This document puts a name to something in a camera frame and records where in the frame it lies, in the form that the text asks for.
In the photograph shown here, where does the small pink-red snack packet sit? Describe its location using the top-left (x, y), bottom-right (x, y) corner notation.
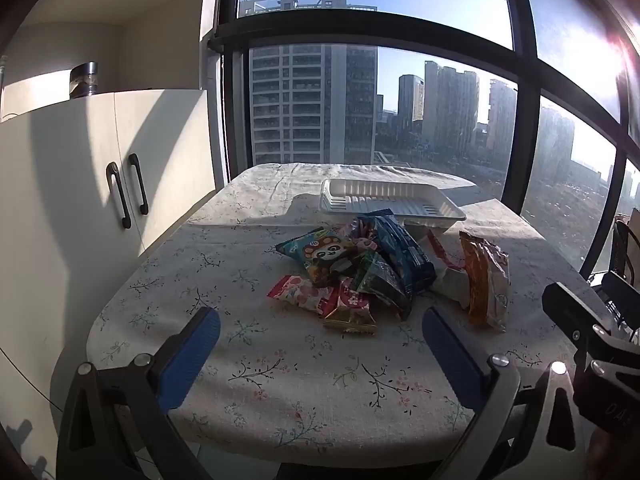
top-left (267, 275), bottom-right (337, 316)

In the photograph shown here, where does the black window frame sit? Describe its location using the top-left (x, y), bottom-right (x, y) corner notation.
top-left (202, 0), bottom-right (640, 281)

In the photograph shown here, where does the black mesh chair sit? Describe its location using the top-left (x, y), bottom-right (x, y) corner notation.
top-left (612, 220), bottom-right (640, 281)

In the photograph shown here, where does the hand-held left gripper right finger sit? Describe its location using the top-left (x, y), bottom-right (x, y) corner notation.
top-left (421, 306), bottom-right (586, 480)

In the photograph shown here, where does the green seaweed snack packet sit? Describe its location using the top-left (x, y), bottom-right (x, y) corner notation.
top-left (350, 250), bottom-right (413, 321)

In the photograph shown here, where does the dark blue snack packet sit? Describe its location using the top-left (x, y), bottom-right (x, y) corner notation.
top-left (370, 214), bottom-right (437, 296)

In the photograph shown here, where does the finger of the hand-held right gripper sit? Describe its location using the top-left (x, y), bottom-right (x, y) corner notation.
top-left (602, 271), bottom-right (640, 317)
top-left (542, 282), bottom-right (616, 356)

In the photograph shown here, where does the black cabinet handle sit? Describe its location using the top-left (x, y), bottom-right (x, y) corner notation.
top-left (106, 162), bottom-right (132, 229)
top-left (128, 153), bottom-right (149, 216)

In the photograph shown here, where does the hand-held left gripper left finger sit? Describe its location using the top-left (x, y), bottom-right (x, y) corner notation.
top-left (56, 306), bottom-right (222, 480)

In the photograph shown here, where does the orange snack packet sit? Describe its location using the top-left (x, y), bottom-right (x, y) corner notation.
top-left (459, 230), bottom-right (511, 333)

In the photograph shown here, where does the brown snack packet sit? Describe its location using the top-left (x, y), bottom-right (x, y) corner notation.
top-left (305, 255), bottom-right (360, 289)

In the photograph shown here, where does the white plastic tray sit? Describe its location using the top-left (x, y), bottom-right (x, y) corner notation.
top-left (319, 178), bottom-right (467, 226)

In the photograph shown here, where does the floral tablecloth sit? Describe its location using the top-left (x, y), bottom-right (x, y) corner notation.
top-left (86, 162), bottom-right (581, 463)

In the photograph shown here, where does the grey high-rise building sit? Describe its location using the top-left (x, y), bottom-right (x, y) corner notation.
top-left (250, 0), bottom-right (378, 166)

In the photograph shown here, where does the red and gold snack packet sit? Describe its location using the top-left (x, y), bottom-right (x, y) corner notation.
top-left (322, 280), bottom-right (378, 336)

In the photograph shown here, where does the white and red snack packet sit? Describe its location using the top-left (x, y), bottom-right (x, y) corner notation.
top-left (420, 230), bottom-right (473, 309)

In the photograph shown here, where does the teal cartoon snack packet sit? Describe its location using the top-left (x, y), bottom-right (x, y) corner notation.
top-left (275, 228), bottom-right (351, 273)

